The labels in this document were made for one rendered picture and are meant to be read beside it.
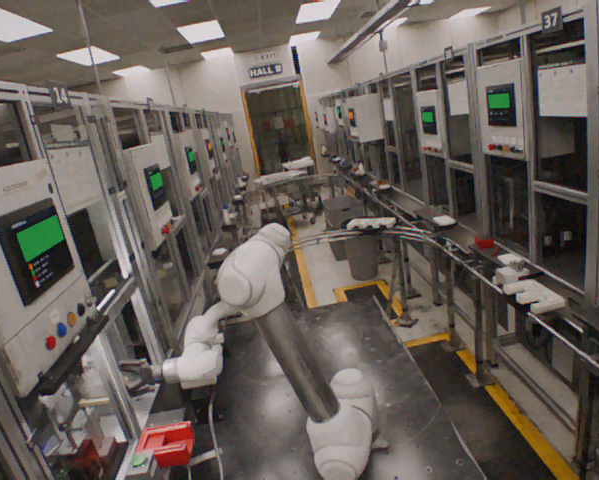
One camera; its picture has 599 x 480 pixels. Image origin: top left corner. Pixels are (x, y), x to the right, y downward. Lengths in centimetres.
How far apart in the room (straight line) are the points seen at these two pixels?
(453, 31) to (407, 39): 108
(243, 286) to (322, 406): 44
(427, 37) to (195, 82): 517
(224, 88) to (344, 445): 888
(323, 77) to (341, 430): 890
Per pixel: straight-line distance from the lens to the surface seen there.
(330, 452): 131
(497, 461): 251
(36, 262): 110
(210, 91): 972
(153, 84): 995
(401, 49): 1021
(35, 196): 121
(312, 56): 978
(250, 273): 107
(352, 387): 145
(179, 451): 138
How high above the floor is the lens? 181
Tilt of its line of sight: 17 degrees down
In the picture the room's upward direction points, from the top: 11 degrees counter-clockwise
